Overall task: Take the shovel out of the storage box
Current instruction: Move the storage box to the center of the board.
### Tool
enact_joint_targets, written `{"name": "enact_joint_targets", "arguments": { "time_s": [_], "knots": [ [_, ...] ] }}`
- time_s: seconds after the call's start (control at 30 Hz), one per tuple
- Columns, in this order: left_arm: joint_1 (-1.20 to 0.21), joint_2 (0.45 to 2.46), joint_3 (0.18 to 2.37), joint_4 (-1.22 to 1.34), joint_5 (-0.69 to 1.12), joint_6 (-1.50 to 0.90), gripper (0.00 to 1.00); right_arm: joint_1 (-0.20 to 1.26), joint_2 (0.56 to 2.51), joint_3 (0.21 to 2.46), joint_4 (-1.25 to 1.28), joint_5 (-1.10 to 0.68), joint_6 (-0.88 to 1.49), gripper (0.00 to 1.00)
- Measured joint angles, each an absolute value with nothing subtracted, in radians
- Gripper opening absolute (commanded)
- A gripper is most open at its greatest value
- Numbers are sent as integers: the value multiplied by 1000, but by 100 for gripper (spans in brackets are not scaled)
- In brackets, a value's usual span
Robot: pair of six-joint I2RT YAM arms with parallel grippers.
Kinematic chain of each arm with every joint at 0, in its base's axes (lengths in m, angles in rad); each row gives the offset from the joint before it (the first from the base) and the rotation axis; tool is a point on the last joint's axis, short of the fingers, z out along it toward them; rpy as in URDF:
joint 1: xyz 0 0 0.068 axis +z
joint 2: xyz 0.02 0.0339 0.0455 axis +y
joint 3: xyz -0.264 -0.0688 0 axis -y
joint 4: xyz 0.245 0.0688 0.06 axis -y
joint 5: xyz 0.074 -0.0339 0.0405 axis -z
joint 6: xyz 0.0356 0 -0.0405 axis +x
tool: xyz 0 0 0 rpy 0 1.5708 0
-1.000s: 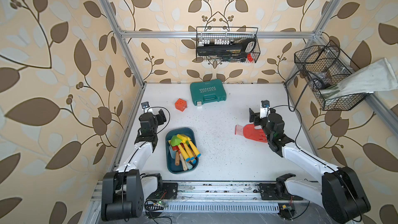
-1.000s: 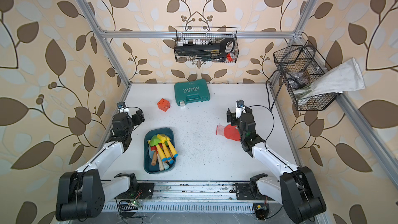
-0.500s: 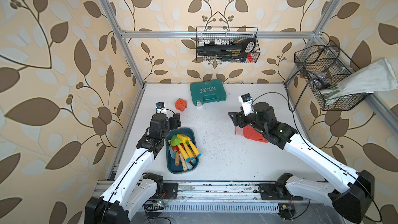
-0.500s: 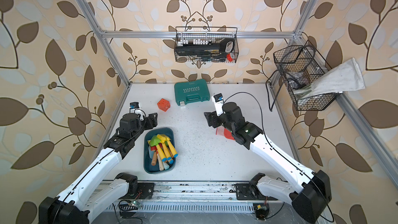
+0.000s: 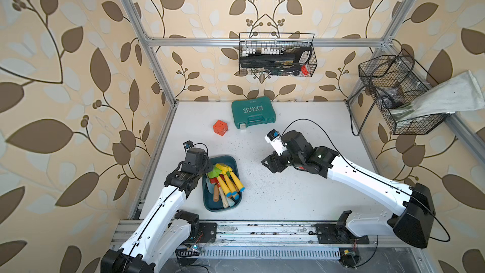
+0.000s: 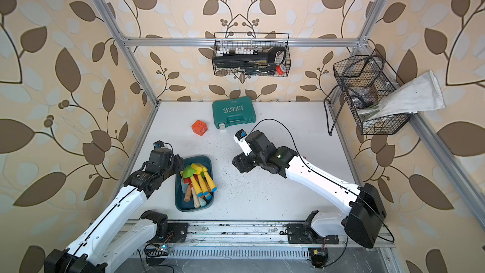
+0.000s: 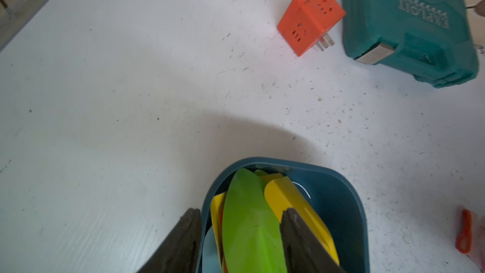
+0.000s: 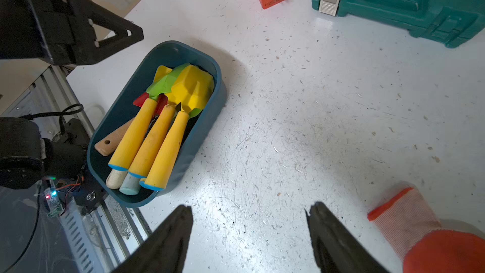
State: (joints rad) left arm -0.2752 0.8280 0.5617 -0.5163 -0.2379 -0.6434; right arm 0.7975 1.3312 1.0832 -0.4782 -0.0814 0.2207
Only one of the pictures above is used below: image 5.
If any teal storage box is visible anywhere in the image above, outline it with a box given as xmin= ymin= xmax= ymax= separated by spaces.
xmin=203 ymin=155 xmax=245 ymax=212

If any green shovel orange handle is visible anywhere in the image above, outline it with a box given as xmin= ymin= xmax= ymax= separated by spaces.
xmin=207 ymin=168 xmax=232 ymax=197

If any yellow shovel blue handle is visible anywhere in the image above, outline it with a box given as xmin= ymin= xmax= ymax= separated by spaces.
xmin=216 ymin=164 xmax=245 ymax=194

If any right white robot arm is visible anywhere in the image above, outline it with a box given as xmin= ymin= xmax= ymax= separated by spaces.
xmin=261 ymin=130 xmax=436 ymax=249

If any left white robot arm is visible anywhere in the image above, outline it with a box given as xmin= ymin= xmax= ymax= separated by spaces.
xmin=100 ymin=141 xmax=213 ymax=272

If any red cube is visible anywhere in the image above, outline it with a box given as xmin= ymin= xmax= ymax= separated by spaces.
xmin=213 ymin=120 xmax=228 ymax=136

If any green tool case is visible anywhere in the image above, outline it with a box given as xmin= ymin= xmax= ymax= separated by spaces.
xmin=231 ymin=96 xmax=276 ymax=129

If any black handheld tool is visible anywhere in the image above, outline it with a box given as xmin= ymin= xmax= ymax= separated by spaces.
xmin=239 ymin=47 xmax=313 ymax=71

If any white cloth bag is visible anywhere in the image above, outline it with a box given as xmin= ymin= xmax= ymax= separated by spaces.
xmin=390 ymin=70 xmax=484 ymax=121

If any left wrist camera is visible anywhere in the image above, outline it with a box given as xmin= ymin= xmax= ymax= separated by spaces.
xmin=183 ymin=140 xmax=193 ymax=150

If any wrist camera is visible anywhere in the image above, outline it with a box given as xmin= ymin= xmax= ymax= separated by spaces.
xmin=265 ymin=130 xmax=287 ymax=155
xmin=183 ymin=140 xmax=193 ymax=150

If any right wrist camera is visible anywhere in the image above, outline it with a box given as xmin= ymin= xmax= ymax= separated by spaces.
xmin=265 ymin=130 xmax=287 ymax=155

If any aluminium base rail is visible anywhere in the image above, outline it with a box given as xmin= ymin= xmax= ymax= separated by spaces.
xmin=109 ymin=219 xmax=418 ymax=260

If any back wire basket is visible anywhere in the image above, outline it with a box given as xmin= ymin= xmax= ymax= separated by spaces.
xmin=236 ymin=31 xmax=318 ymax=78

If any wire basket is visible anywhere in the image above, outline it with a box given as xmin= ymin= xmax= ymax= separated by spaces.
xmin=359 ymin=50 xmax=451 ymax=135
xmin=236 ymin=31 xmax=318 ymax=78

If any right wire basket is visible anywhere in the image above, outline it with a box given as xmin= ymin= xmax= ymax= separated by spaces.
xmin=359 ymin=50 xmax=451 ymax=135

